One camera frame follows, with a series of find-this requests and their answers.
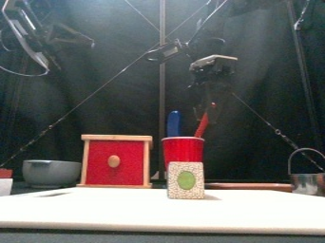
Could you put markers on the red toy knife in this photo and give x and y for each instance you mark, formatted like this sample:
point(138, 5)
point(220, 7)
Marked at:
point(203, 126)

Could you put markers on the dark green toy sushi roll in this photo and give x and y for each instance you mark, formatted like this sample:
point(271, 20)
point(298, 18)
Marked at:
point(187, 180)

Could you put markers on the blue plastic toy utensil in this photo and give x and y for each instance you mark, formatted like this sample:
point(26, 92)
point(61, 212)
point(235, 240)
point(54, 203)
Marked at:
point(175, 123)

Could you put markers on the red plastic cup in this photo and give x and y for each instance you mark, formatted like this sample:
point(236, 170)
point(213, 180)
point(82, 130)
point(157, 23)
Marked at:
point(183, 150)

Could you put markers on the wooden box with red drawer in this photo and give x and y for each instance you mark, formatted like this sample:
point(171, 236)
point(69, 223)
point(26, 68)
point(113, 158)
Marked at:
point(114, 164)

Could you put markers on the pink plastic tray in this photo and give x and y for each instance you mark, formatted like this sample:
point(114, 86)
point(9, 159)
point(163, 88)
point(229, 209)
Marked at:
point(249, 187)

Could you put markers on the white cutting board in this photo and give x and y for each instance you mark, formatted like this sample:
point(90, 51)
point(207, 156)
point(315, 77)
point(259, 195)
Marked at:
point(161, 212)

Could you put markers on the pale blue bowl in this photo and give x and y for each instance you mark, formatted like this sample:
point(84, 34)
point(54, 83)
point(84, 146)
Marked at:
point(52, 174)

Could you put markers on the red and white toy nigiri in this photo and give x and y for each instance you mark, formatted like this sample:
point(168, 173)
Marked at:
point(5, 182)

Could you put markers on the grey vertical frame pole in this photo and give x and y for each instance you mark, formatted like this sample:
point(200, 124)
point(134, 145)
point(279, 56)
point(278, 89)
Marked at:
point(163, 95)

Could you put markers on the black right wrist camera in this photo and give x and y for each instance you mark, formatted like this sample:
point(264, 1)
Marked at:
point(165, 52)

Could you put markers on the black slanted frame post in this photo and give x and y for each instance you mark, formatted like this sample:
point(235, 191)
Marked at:
point(303, 79)

